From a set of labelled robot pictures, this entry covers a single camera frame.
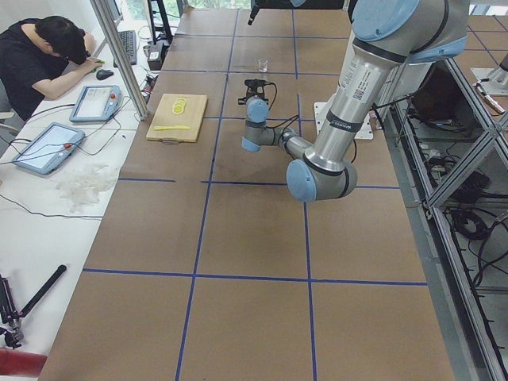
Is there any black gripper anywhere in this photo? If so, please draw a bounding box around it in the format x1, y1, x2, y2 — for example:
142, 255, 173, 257
237, 87, 267, 106

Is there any clear glass cup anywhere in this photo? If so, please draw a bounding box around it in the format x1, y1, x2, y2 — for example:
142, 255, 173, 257
257, 57, 268, 73

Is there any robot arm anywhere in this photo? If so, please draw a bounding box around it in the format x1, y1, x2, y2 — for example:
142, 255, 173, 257
238, 0, 470, 202
248, 0, 357, 25

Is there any bamboo cutting board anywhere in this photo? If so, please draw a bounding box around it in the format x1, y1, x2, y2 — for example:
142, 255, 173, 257
146, 94, 208, 143

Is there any lemon slice front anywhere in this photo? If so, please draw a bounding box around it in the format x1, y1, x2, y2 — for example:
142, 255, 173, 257
171, 107, 184, 115

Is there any yellow plastic knife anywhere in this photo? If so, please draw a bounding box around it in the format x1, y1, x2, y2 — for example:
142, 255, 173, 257
153, 125, 191, 131

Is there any black keyboard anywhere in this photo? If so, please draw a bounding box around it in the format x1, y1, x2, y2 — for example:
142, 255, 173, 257
117, 30, 137, 65

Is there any black computer mouse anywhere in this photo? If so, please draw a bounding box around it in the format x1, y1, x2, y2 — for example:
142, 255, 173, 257
95, 69, 114, 81

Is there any far teach pendant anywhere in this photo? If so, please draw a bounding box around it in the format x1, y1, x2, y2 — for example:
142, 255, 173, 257
69, 85, 121, 123

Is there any teach pendant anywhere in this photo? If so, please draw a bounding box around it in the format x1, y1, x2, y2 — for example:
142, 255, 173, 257
12, 122, 86, 175
69, 85, 121, 123

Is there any crumpled white plastic wrap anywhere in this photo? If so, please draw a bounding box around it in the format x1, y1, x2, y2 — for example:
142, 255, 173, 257
51, 164, 119, 217

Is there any near teach pendant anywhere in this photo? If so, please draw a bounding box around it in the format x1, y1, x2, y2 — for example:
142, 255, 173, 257
12, 122, 86, 175

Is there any person in black shirt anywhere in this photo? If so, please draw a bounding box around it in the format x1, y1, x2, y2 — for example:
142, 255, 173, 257
1, 16, 102, 121

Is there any black tripod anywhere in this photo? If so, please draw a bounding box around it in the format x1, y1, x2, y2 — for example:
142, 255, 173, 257
0, 264, 67, 350

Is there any red cylinder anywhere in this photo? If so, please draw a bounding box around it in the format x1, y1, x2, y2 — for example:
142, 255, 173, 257
1, 348, 48, 378

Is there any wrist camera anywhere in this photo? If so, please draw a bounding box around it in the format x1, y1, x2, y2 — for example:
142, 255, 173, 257
244, 79, 271, 91

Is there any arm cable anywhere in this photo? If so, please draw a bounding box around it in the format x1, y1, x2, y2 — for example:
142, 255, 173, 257
261, 81, 302, 132

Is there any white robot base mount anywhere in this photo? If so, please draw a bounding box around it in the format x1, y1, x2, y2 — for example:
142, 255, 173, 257
314, 94, 374, 140

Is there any aluminium frame post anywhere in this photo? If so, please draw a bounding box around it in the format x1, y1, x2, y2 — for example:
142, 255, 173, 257
90, 0, 148, 121

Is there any aluminium frame rack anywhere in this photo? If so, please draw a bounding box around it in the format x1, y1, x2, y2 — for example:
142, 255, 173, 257
384, 48, 507, 380

